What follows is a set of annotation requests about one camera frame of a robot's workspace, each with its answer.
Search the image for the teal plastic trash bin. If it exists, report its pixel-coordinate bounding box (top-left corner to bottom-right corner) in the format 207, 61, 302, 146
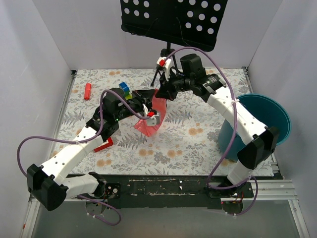
217, 94, 292, 162

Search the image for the black perforated music stand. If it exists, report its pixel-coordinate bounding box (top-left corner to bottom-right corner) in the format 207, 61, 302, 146
119, 0, 229, 87

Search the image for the aluminium frame rail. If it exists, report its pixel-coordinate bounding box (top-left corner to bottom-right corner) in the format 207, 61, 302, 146
29, 179, 299, 203

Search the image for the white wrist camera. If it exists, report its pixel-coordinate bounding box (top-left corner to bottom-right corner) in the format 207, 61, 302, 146
156, 57, 172, 79
143, 104, 160, 126

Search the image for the red white grid box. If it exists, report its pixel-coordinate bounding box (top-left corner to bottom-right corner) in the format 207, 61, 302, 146
94, 137, 113, 152

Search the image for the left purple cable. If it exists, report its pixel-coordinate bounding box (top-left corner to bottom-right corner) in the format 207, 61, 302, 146
17, 89, 152, 226

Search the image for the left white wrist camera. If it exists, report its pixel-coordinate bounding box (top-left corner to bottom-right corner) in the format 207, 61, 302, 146
143, 104, 160, 126

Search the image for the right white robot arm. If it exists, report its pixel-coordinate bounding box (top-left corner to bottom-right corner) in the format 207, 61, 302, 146
156, 54, 279, 197

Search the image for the purple cable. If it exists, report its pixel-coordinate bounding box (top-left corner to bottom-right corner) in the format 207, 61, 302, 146
17, 89, 152, 226
164, 47, 260, 217

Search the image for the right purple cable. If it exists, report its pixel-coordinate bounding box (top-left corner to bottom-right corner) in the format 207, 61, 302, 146
164, 47, 260, 217

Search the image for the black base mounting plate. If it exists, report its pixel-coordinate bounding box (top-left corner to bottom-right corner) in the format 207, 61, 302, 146
81, 175, 255, 210

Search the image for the colourful toy brick car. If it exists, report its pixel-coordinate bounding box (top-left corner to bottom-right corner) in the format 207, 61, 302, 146
119, 82, 132, 100

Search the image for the floral patterned table mat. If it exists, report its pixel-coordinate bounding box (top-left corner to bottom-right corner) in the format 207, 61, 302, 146
47, 68, 275, 177

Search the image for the red trash bag roll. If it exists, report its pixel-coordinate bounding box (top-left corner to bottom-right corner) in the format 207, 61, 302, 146
84, 83, 92, 101

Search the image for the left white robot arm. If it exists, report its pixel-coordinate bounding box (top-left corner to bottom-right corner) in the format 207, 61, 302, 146
26, 88, 155, 211

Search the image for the red plastic trash bag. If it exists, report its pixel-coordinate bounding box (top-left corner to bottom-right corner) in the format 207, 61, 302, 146
134, 89, 167, 137

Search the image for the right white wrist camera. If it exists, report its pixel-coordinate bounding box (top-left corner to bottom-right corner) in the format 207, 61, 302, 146
156, 57, 172, 79

